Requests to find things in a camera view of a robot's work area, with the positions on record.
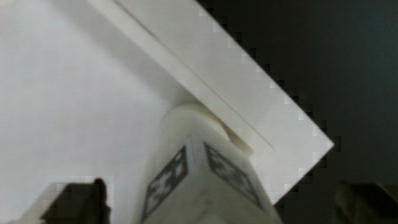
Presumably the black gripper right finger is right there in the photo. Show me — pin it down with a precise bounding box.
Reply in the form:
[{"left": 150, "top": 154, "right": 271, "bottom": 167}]
[{"left": 333, "top": 182, "right": 398, "bottom": 224}]

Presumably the white table leg with tag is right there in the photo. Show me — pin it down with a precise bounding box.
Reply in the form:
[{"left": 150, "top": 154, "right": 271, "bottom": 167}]
[{"left": 139, "top": 104, "right": 283, "bottom": 224}]

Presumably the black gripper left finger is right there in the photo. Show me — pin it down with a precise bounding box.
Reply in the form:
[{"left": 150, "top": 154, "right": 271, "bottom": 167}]
[{"left": 42, "top": 178, "right": 111, "bottom": 224}]

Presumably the white square tabletop part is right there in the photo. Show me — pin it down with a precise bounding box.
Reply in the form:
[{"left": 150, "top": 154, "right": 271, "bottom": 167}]
[{"left": 0, "top": 0, "right": 333, "bottom": 224}]

